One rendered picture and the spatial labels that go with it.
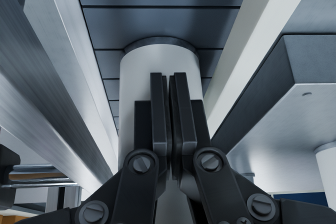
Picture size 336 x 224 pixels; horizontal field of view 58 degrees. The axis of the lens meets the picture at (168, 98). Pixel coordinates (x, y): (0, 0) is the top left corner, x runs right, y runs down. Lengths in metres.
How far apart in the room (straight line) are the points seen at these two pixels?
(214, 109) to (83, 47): 0.09
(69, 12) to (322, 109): 0.25
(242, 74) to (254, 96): 0.19
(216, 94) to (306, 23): 0.13
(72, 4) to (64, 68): 0.16
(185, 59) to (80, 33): 0.06
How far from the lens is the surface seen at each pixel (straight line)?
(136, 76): 0.17
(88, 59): 0.21
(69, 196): 0.53
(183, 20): 0.17
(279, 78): 0.29
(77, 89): 0.36
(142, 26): 0.17
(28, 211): 2.67
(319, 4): 0.27
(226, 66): 0.16
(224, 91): 0.17
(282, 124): 0.36
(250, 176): 0.65
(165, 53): 0.17
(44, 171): 0.17
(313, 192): 0.68
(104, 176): 0.16
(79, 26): 0.18
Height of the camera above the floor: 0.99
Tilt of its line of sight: 24 degrees down
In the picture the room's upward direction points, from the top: 177 degrees clockwise
